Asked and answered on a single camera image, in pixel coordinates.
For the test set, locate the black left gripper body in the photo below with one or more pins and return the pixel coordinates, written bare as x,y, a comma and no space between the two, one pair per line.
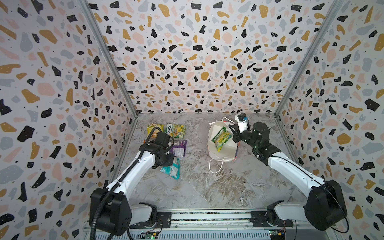
168,160

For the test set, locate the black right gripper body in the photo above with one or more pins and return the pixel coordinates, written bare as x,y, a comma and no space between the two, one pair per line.
248,138

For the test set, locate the purple snack packet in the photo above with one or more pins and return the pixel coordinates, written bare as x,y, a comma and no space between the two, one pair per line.
179,148

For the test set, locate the yellow green snack packet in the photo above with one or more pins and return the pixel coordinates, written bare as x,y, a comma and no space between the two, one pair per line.
154,129

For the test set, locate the teal snack packet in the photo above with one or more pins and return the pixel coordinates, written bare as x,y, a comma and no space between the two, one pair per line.
173,170

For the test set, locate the green white snack packet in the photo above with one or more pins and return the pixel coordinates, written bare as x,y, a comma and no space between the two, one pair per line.
221,138

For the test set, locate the red paper bag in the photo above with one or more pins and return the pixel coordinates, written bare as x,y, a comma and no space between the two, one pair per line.
229,150

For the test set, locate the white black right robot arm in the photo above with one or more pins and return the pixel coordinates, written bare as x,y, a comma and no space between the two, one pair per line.
324,206

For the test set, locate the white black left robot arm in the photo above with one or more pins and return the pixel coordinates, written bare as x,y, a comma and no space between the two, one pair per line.
110,210

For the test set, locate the small green circuit board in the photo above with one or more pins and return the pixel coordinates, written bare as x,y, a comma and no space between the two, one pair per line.
148,236

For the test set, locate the right circuit board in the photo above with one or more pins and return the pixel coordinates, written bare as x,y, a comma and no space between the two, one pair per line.
277,235

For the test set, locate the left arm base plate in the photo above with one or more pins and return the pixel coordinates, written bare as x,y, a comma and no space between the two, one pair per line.
160,220

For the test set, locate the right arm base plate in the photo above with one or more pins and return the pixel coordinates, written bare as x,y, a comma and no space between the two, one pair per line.
268,218

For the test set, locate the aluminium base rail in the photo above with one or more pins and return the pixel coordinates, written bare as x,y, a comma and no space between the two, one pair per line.
223,224

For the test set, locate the aluminium right corner post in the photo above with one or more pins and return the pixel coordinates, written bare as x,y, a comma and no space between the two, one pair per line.
331,14

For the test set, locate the aluminium corner post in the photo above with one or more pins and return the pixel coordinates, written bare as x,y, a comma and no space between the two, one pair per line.
84,6
331,14

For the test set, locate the aluminium left corner post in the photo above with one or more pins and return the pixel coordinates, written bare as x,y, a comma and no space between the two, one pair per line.
84,6

